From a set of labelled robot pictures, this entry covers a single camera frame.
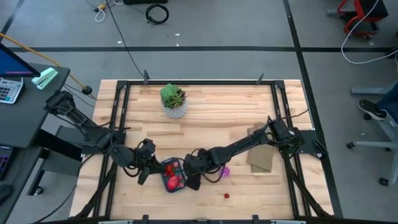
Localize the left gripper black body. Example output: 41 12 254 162
135 139 159 171

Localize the person's leg and shoe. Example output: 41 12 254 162
357 90 398 122

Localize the grey office chair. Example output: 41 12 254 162
346 82 398 187

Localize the large red toy tomato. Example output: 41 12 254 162
167 174 181 192

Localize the black office desk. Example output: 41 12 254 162
0 63 83 197

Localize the teal plastic tupperware container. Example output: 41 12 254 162
160 157 187 194

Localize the white cable with yellow plug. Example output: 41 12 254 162
94 2 108 23

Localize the red and black cart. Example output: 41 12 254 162
326 0 389 40

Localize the computer monitor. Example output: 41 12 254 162
0 42 41 78

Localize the mint green stapler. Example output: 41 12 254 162
30 67 59 90

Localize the succulent in patterned white pot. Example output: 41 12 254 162
159 83 188 119

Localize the purple white striped toy onion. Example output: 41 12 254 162
218 166 232 179

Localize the coiled black cable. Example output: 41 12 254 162
145 3 170 26

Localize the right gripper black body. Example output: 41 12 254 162
186 148 210 177

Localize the grey desk calculator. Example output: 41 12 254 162
0 77 25 105

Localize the black aluminium rig frame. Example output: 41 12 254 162
74 70 333 224

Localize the long white cable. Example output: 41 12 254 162
341 0 398 65

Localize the black floor cable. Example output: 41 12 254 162
104 0 147 80

